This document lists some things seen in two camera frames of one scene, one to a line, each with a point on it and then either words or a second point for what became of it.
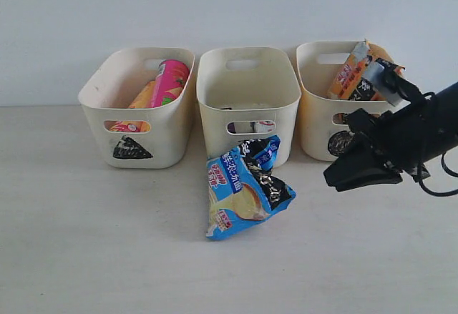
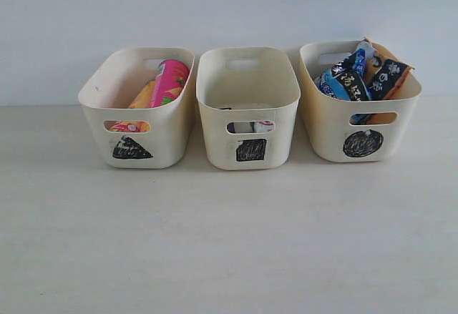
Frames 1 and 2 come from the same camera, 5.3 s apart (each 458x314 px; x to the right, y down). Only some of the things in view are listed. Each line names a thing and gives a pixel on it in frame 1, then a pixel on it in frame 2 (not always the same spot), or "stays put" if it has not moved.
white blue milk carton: [260, 126] stays put
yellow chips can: [144, 99] stays put
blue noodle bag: [242, 189] → [347, 79]
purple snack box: [231, 127] stays put
